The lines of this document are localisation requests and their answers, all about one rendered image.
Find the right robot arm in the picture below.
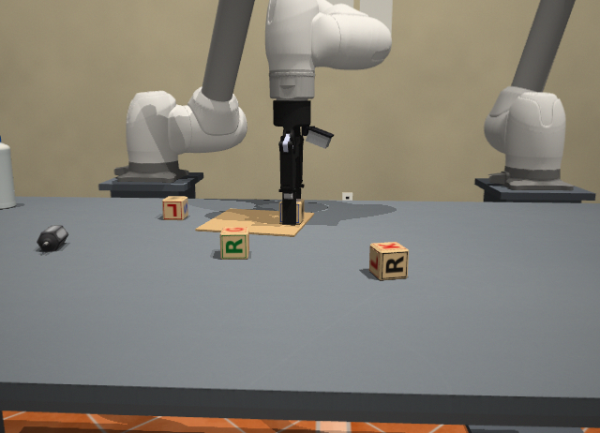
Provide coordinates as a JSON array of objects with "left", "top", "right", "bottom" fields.
[{"left": 114, "top": 0, "right": 392, "bottom": 183}]

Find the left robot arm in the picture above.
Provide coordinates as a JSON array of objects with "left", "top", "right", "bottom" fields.
[{"left": 484, "top": 0, "right": 576, "bottom": 190}]

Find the tan flat mat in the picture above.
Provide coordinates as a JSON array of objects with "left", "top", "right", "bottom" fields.
[{"left": 195, "top": 208, "right": 314, "bottom": 237}]

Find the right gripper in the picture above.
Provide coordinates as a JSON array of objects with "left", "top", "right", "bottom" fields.
[{"left": 273, "top": 100, "right": 311, "bottom": 225}]

